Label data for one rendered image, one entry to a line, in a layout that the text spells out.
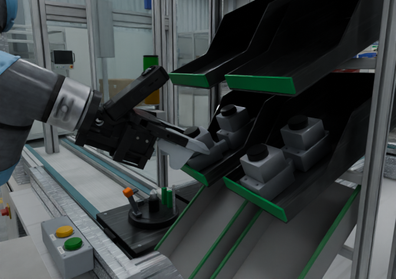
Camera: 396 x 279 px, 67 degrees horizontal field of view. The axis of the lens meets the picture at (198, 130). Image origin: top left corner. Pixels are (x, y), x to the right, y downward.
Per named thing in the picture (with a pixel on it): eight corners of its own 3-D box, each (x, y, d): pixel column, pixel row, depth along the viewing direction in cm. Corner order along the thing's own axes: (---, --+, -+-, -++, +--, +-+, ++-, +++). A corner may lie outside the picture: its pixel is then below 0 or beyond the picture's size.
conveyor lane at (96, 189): (138, 295, 70) (137, 256, 68) (46, 186, 134) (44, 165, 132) (225, 249, 88) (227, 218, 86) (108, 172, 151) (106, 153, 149)
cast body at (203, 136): (193, 175, 54) (178, 142, 51) (186, 165, 58) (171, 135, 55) (233, 152, 55) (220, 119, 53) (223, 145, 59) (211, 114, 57)
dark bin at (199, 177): (208, 188, 49) (191, 151, 46) (174, 165, 60) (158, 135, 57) (319, 106, 59) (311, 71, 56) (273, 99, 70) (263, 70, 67)
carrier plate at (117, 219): (136, 261, 68) (135, 252, 68) (96, 220, 86) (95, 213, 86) (214, 226, 83) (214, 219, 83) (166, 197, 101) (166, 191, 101)
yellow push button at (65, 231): (59, 242, 75) (58, 235, 75) (54, 235, 78) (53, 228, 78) (75, 236, 77) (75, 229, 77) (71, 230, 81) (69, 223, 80)
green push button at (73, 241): (67, 255, 70) (66, 248, 69) (62, 248, 73) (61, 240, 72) (85, 249, 72) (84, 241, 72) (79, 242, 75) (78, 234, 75)
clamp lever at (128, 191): (135, 215, 79) (125, 193, 76) (132, 213, 81) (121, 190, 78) (147, 208, 81) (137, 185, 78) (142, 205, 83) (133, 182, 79)
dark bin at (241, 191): (286, 225, 38) (270, 179, 35) (227, 188, 49) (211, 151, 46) (409, 115, 48) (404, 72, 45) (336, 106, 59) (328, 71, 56)
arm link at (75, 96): (67, 74, 48) (63, 80, 40) (95, 86, 50) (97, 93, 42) (49, 116, 49) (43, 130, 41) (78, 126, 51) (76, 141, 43)
